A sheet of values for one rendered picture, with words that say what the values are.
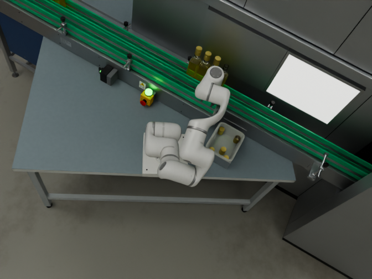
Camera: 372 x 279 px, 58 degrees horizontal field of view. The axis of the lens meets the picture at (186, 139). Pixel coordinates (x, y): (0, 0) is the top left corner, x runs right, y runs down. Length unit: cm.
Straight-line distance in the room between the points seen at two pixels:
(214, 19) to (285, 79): 51
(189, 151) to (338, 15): 92
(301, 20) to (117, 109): 112
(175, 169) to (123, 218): 128
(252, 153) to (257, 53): 59
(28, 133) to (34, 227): 82
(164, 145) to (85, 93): 80
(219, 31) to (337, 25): 59
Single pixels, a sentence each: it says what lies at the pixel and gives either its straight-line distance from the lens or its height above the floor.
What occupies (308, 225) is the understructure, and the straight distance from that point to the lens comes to 242.
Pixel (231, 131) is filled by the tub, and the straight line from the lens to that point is 205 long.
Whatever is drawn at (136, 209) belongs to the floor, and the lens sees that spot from 260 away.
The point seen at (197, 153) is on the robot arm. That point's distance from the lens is 131.
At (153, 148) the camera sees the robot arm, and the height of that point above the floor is 114.
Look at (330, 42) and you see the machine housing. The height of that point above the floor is 145.
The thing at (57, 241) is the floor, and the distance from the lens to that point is 257.
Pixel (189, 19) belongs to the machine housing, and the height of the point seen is 118.
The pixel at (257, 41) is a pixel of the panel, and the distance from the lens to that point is 188.
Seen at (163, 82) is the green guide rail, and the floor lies 92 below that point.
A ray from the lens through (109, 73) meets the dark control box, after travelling 214.
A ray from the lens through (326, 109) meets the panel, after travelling 205.
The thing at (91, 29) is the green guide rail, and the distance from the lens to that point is 225.
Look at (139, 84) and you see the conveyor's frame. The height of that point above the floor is 81.
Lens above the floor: 247
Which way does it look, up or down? 58 degrees down
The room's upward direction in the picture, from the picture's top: 21 degrees clockwise
